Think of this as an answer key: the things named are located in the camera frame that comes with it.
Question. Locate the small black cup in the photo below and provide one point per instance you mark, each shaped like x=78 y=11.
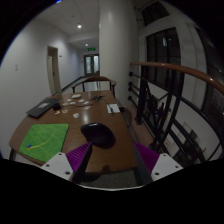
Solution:
x=56 y=106

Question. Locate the small white box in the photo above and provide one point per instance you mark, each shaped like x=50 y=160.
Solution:
x=76 y=96

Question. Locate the dark transom window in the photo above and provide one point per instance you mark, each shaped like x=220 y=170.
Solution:
x=155 y=12

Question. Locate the glazed double door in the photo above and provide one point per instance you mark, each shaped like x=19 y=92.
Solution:
x=91 y=64

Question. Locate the red and white wrapper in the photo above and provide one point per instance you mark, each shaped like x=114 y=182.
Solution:
x=87 y=107

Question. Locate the green mouse pad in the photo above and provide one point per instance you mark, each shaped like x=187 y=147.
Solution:
x=43 y=141

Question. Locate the wooden armchair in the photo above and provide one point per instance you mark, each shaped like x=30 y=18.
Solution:
x=95 y=79

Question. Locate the crumpled white wrapper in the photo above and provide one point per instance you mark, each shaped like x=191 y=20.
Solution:
x=76 y=115

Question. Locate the white wall switch plate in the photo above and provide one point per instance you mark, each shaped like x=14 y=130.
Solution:
x=15 y=67

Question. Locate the black pen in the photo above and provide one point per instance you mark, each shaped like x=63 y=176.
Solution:
x=109 y=108

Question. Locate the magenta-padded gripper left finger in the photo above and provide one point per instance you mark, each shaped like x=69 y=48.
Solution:
x=60 y=165

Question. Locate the round ceiling lights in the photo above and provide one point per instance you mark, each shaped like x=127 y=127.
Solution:
x=79 y=26

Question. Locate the open side doorway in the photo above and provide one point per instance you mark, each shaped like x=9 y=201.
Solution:
x=53 y=70

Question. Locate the white paper sheet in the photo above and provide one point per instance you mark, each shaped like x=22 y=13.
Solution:
x=115 y=108

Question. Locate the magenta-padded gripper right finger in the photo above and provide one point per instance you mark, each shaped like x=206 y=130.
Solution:
x=165 y=166

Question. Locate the dark multi-pane window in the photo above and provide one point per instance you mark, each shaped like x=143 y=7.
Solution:
x=163 y=56

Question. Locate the black computer mouse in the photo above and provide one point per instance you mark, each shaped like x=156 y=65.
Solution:
x=98 y=135

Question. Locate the closed black laptop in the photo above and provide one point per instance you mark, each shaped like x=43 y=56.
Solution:
x=43 y=107

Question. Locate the green exit sign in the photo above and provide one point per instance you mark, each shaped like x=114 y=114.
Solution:
x=91 y=49

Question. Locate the small white wrapped candy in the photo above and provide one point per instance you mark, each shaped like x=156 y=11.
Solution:
x=86 y=102
x=69 y=100
x=72 y=103
x=81 y=100

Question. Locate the black railing with wooden handrail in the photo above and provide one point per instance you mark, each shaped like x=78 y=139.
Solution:
x=173 y=68

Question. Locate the small tan wrapped candy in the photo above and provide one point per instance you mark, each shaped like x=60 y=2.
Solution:
x=64 y=111
x=65 y=104
x=57 y=112

